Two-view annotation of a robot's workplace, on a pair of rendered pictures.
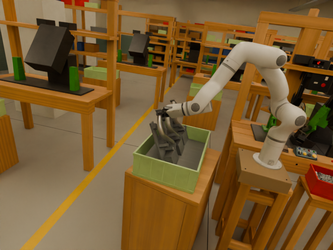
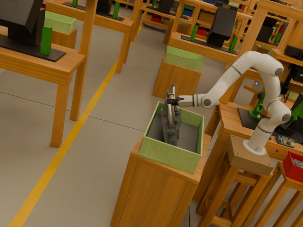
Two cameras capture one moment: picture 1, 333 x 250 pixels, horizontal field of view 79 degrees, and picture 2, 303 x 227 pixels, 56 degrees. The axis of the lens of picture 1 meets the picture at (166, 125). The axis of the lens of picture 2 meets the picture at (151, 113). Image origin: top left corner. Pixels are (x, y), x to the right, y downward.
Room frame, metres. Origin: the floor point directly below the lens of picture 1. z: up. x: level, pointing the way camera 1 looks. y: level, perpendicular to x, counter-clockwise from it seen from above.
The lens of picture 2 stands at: (-0.52, 0.50, 2.00)
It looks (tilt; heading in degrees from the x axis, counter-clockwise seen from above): 28 degrees down; 348
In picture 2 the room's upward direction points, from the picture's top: 17 degrees clockwise
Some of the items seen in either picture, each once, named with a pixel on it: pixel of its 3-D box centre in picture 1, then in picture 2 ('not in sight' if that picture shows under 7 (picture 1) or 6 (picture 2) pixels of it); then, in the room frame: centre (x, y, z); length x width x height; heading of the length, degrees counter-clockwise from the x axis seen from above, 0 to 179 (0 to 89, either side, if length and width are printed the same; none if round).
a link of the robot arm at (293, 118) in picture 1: (286, 123); (274, 118); (1.20, -0.74, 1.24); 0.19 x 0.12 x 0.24; 10
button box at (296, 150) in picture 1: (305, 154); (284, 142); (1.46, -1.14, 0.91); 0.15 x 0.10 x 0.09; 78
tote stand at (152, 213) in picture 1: (172, 199); (162, 179); (1.31, -0.13, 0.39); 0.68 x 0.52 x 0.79; 158
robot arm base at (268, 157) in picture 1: (271, 150); (259, 138); (1.23, -0.73, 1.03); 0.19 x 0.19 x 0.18
